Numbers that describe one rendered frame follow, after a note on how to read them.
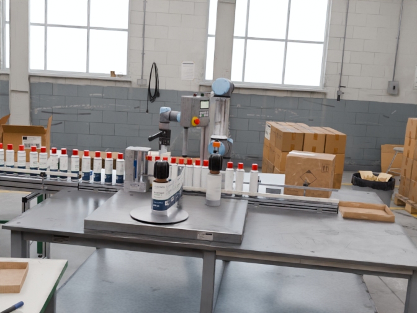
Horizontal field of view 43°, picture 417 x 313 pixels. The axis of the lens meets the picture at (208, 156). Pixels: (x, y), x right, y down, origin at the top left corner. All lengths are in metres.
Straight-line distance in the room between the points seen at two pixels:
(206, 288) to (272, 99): 6.47
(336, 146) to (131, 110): 3.54
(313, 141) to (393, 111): 2.97
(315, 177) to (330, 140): 3.32
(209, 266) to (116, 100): 6.40
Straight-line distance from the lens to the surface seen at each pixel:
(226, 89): 3.62
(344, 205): 3.57
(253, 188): 3.36
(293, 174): 3.60
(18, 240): 2.92
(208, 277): 2.70
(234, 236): 2.65
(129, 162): 3.31
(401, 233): 3.18
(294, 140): 6.75
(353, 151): 9.40
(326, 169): 3.56
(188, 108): 3.35
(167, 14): 8.80
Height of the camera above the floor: 1.70
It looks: 10 degrees down
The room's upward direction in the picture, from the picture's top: 4 degrees clockwise
